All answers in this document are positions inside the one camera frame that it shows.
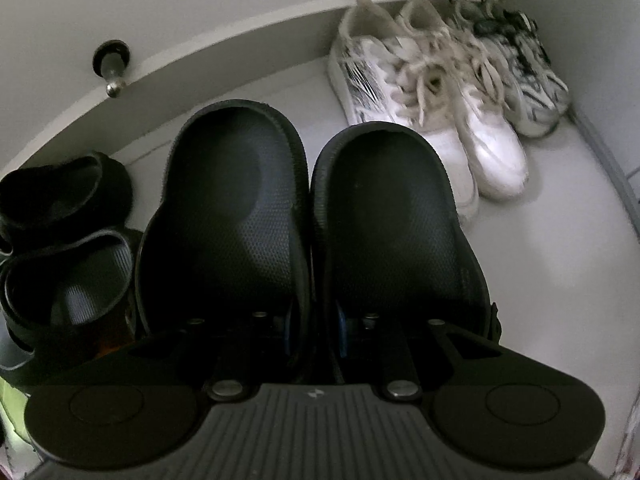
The black suede clog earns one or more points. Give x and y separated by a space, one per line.
225 220
390 230

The black wall door stopper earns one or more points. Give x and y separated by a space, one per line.
112 67

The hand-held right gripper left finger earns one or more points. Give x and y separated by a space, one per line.
288 332

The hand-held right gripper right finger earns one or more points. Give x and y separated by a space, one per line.
342 332

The white patterned sneaker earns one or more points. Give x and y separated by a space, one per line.
380 75
480 135

